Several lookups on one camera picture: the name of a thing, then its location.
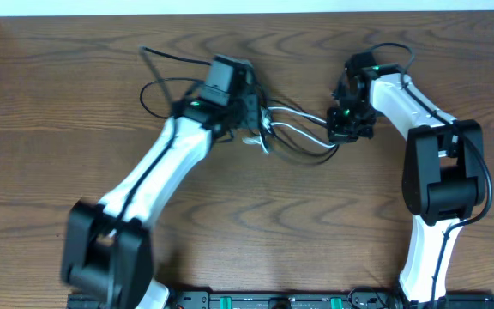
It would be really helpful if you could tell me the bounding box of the white usb cable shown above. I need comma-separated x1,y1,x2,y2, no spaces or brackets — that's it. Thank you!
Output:
242,106,337,155

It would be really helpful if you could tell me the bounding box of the thick black cable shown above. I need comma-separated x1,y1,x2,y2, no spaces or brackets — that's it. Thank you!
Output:
255,83,340,167

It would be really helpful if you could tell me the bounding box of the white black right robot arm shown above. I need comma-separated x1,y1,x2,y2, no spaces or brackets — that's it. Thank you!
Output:
327,47,493,308

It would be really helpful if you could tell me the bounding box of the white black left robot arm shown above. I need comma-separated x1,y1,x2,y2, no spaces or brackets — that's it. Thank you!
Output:
61,55,262,308

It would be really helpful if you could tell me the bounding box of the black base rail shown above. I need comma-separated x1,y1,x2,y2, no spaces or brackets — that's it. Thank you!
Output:
65,289,494,309

